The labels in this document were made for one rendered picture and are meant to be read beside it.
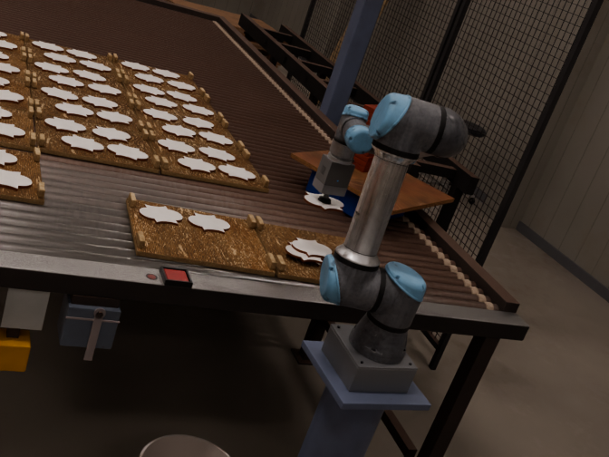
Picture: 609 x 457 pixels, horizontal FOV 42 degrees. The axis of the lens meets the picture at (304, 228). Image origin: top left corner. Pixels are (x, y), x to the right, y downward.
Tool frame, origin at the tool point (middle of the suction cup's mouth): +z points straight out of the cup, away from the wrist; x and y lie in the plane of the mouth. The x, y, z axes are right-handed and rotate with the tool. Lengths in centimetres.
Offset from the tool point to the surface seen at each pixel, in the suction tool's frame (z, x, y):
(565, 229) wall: 87, -222, -377
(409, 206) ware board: 8, -28, -55
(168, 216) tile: 17.5, -16.9, 40.6
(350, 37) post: -25, -167, -92
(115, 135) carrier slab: 17, -81, 42
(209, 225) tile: 17.5, -13.6, 27.9
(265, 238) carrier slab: 18.3, -10.4, 9.3
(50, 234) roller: 20, -3, 77
